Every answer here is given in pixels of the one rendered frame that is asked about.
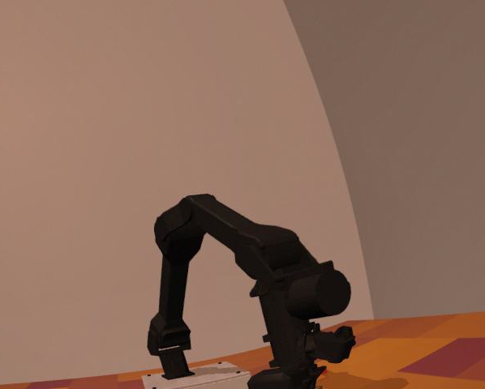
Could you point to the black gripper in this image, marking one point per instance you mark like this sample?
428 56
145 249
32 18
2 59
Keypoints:
291 374

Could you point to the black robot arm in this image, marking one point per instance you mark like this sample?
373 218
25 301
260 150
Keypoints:
291 285

